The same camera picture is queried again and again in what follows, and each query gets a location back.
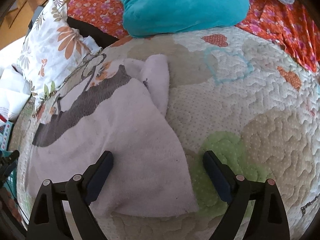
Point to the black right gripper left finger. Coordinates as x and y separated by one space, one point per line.
48 218

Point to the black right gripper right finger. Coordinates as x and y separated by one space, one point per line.
268 219

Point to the coloured dots box strip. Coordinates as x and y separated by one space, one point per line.
5 134

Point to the heart patterned quilt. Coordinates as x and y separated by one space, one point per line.
231 92

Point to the white floral pillow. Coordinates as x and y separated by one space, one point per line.
52 51

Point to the orange floral bedsheet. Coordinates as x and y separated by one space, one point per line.
289 26

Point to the teal plush cushion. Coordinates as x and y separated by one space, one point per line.
143 18

